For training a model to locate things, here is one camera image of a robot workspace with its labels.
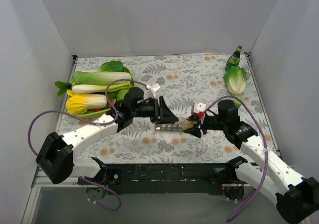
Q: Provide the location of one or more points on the clear weekly pill organizer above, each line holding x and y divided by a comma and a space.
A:
177, 127

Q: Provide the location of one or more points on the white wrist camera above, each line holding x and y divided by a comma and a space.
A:
198, 108
152, 89

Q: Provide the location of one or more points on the clear pill bottle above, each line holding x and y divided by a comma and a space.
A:
185, 123

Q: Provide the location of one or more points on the toy white celery stalk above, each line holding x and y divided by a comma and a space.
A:
71, 90

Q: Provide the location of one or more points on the toy yellow napa cabbage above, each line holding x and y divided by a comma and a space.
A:
80, 103

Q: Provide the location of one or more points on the toy lettuce head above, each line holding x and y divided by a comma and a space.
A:
235, 79

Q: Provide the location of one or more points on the toy round green cabbage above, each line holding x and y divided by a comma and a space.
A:
121, 94

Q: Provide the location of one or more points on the toy green napa cabbage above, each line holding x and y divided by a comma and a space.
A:
98, 78

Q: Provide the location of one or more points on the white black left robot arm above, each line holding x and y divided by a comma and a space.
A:
58, 155

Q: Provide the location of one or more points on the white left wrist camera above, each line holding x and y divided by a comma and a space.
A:
152, 89

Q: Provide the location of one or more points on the green glass bottle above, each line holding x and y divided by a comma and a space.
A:
234, 59

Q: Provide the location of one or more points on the floral table mat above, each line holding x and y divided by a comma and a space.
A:
183, 80

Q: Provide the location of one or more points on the toy red pepper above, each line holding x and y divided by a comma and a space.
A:
98, 109

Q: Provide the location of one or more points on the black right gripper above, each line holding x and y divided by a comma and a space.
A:
201, 124

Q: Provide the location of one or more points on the toy bok choy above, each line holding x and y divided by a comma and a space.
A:
112, 66

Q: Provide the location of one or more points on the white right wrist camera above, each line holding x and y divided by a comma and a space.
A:
198, 108

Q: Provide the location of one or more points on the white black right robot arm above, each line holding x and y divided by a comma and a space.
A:
294, 196

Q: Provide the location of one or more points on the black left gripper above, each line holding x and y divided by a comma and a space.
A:
157, 110

